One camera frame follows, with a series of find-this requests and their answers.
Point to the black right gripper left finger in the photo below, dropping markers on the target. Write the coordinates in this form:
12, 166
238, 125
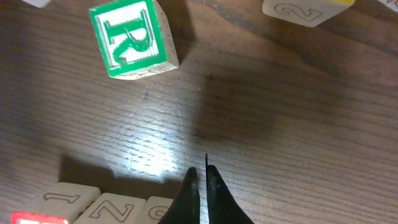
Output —
185, 208

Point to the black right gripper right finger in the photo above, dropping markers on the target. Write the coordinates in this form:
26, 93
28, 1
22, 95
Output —
222, 207

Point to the red A block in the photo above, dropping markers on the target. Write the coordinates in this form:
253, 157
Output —
62, 203

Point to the blue 2 block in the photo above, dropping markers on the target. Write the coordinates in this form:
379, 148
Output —
153, 210

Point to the green R block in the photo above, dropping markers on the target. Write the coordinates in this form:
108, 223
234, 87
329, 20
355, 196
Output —
134, 38

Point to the yellow block centre right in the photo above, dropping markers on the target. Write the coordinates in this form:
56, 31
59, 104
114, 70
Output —
309, 13

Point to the yellow block centre left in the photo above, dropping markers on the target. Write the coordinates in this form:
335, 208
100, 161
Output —
38, 3

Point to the yellow K block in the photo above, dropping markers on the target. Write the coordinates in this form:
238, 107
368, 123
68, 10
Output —
391, 4

